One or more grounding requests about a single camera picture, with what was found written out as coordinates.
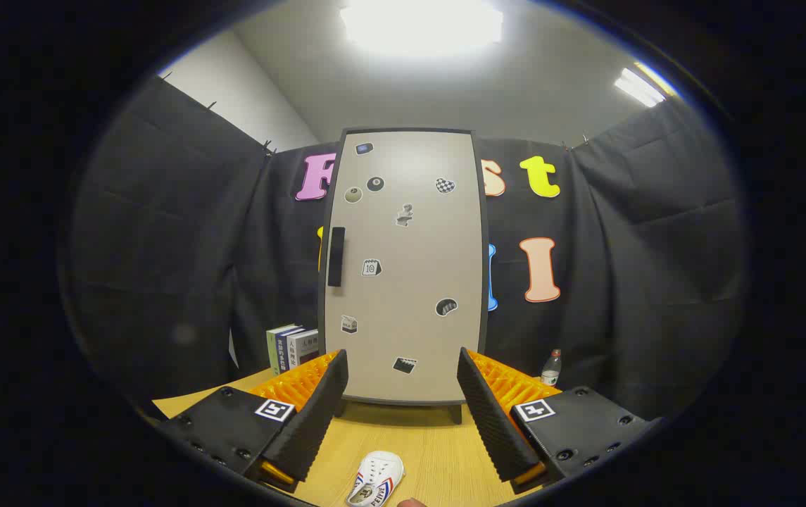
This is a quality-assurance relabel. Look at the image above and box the grey shoe cabinet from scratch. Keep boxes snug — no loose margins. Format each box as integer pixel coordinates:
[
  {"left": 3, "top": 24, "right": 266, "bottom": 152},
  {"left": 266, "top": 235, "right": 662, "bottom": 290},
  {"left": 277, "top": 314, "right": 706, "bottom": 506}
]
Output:
[{"left": 317, "top": 127, "right": 491, "bottom": 425}]

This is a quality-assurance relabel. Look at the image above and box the black backdrop cloth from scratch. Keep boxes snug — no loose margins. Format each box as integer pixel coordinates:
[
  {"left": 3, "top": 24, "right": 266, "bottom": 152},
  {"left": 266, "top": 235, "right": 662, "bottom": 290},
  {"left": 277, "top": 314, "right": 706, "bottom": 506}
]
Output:
[{"left": 68, "top": 74, "right": 748, "bottom": 423}]

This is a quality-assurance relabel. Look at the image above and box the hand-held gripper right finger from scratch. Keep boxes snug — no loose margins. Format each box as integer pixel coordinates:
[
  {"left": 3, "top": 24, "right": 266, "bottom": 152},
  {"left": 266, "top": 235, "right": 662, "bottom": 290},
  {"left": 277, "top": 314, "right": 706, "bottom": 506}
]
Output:
[{"left": 456, "top": 346, "right": 664, "bottom": 495}]

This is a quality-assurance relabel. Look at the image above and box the large ceiling light panel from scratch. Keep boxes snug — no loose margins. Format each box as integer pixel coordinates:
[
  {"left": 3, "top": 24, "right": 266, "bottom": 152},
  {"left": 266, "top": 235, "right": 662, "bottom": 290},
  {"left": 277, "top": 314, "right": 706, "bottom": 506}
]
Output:
[{"left": 339, "top": 0, "right": 504, "bottom": 57}]

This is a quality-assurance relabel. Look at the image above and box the blue book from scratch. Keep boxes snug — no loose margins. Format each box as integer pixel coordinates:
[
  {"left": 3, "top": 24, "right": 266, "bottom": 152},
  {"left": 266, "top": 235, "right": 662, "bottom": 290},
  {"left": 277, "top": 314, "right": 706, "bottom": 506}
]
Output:
[{"left": 276, "top": 327, "right": 305, "bottom": 374}]

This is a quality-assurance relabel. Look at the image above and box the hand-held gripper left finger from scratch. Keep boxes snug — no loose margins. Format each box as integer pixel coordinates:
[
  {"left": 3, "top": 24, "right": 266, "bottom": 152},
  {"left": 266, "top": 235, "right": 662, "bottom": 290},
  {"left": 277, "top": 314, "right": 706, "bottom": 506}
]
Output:
[{"left": 156, "top": 349, "right": 349, "bottom": 494}]

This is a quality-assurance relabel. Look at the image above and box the green book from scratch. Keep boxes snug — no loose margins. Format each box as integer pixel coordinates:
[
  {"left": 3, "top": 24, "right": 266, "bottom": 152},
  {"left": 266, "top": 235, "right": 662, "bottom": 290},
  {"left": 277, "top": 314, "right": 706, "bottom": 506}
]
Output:
[{"left": 267, "top": 324, "right": 298, "bottom": 376}]

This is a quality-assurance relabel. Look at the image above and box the white canvas shoe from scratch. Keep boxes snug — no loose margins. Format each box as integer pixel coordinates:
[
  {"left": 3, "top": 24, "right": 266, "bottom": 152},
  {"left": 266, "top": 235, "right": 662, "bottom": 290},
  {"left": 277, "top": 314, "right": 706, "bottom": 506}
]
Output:
[{"left": 345, "top": 451, "right": 405, "bottom": 507}]

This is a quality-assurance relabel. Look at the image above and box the black door handle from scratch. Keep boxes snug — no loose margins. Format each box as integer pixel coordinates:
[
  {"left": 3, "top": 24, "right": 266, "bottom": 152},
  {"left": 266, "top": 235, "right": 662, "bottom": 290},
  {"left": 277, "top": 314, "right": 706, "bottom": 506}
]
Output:
[{"left": 327, "top": 227, "right": 346, "bottom": 287}]

